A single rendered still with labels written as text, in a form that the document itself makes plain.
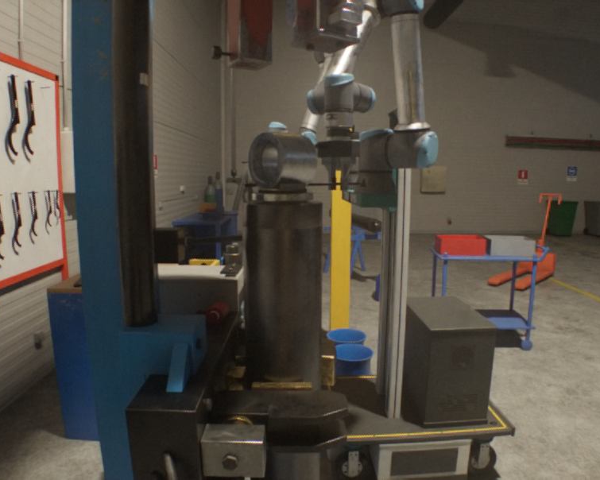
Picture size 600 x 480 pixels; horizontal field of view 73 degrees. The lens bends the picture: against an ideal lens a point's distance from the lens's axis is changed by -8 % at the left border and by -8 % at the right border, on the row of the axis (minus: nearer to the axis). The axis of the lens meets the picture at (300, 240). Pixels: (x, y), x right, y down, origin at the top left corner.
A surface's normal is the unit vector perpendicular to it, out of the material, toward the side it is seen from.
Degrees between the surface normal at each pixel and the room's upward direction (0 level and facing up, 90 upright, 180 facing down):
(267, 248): 90
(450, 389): 90
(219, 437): 0
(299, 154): 81
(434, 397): 90
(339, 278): 90
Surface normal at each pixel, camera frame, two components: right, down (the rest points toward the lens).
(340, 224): 0.00, 0.14
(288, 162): 0.68, 0.15
